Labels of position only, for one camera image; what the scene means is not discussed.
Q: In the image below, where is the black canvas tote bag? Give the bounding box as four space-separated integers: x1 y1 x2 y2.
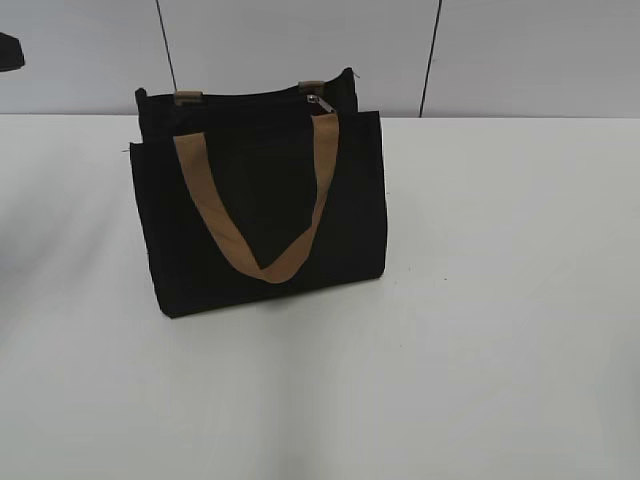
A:
130 68 388 318

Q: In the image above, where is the silver zipper pull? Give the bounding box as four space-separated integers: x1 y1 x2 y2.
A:
306 94 335 113

